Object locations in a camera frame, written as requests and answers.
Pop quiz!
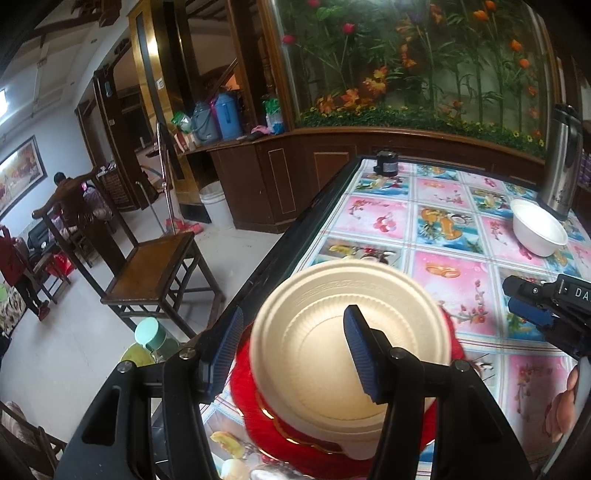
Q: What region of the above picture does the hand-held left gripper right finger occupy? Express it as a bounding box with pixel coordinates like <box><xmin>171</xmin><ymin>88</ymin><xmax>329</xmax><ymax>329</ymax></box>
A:
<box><xmin>343</xmin><ymin>305</ymin><xmax>539</xmax><ymax>480</ymax></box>

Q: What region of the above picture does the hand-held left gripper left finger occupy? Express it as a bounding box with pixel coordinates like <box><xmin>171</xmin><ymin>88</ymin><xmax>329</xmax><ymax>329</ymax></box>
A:
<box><xmin>53</xmin><ymin>307</ymin><xmax>244</xmax><ymax>480</ymax></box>

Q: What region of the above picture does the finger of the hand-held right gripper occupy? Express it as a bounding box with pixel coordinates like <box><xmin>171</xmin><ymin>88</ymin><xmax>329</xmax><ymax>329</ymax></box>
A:
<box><xmin>507</xmin><ymin>296</ymin><xmax>555</xmax><ymax>332</ymax></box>
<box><xmin>502</xmin><ymin>275</ymin><xmax>560</xmax><ymax>306</ymax></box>

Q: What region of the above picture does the large cream paper bowl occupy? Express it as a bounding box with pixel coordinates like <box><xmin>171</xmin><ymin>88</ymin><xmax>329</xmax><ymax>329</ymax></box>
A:
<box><xmin>249</xmin><ymin>259</ymin><xmax>451</xmax><ymax>418</ymax></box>

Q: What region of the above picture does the white paper bowl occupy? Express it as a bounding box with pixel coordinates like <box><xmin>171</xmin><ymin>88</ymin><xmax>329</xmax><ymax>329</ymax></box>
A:
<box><xmin>509</xmin><ymin>198</ymin><xmax>568</xmax><ymax>258</ymax></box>

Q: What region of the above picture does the red plate with gold rim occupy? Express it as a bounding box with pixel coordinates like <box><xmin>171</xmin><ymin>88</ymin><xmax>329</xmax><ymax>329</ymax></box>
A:
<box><xmin>229</xmin><ymin>307</ymin><xmax>467</xmax><ymax>466</ymax></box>

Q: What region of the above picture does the person's right hand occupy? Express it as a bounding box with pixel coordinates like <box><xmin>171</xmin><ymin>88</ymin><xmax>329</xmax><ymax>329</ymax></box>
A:
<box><xmin>544</xmin><ymin>364</ymin><xmax>591</xmax><ymax>439</ymax></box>

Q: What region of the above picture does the printed floral tablecloth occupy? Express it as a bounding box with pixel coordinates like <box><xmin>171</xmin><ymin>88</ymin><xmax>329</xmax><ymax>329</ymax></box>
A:
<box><xmin>203</xmin><ymin>157</ymin><xmax>591</xmax><ymax>480</ymax></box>

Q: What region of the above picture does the bottle with mint green lid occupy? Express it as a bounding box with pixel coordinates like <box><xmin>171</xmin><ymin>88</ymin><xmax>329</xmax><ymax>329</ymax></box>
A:
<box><xmin>134</xmin><ymin>317</ymin><xmax>181</xmax><ymax>365</ymax></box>

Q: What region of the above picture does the wooden chair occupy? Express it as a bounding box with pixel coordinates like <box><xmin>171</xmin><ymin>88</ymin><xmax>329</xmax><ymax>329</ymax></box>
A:
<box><xmin>32</xmin><ymin>167</ymin><xmax>227</xmax><ymax>340</ymax></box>

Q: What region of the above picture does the stainless steel thermos flask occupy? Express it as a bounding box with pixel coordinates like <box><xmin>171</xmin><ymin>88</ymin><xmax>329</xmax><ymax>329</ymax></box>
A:
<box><xmin>536</xmin><ymin>104</ymin><xmax>583</xmax><ymax>221</ymax></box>

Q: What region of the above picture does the white plastic waste bin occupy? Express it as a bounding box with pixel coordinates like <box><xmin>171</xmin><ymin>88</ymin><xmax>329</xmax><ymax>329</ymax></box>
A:
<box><xmin>199</xmin><ymin>181</ymin><xmax>237</xmax><ymax>230</ymax></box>

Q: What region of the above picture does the small black jar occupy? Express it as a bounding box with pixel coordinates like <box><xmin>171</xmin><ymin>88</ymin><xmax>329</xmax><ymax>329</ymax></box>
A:
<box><xmin>373</xmin><ymin>150</ymin><xmax>399</xmax><ymax>176</ymax></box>

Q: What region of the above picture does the grey-blue thermos jug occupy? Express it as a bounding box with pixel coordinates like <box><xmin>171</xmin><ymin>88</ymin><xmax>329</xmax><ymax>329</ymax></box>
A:
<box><xmin>191</xmin><ymin>102</ymin><xmax>221</xmax><ymax>146</ymax></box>

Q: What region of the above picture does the blue thermos jug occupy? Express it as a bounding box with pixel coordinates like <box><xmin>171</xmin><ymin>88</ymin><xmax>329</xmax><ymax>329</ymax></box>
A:
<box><xmin>215</xmin><ymin>93</ymin><xmax>244</xmax><ymax>141</ymax></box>

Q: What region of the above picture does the green plastic bottle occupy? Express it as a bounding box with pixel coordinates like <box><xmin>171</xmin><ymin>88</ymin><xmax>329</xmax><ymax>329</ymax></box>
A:
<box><xmin>262</xmin><ymin>95</ymin><xmax>286</xmax><ymax>136</ymax></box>

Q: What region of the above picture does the wooden flower display cabinet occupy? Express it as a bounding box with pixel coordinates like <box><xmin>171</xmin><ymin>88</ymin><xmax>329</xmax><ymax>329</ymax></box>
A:
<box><xmin>175</xmin><ymin>0</ymin><xmax>591</xmax><ymax>234</ymax></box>

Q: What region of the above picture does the tall wooden glass cabinet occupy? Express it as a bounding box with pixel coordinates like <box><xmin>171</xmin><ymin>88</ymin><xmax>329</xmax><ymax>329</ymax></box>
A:
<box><xmin>92</xmin><ymin>0</ymin><xmax>259</xmax><ymax>208</ymax></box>

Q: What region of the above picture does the metal handled mop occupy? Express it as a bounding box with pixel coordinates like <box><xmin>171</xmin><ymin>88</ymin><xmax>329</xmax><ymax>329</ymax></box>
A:
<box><xmin>135</xmin><ymin>122</ymin><xmax>204</xmax><ymax>236</ymax></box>

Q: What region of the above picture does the framed wall picture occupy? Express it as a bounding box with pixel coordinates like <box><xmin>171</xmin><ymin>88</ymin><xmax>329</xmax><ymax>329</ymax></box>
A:
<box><xmin>0</xmin><ymin>135</ymin><xmax>48</xmax><ymax>222</ymax></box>

